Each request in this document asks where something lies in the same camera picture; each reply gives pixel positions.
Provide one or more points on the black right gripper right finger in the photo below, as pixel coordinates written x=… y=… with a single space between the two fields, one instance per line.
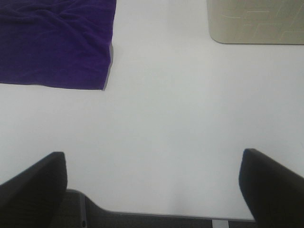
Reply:
x=273 y=193

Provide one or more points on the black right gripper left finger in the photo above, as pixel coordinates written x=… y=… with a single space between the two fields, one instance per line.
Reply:
x=31 y=199

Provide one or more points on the purple towel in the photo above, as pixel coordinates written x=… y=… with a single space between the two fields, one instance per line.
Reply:
x=56 y=43

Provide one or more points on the beige storage bin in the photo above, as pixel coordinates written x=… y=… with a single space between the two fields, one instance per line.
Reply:
x=256 y=21

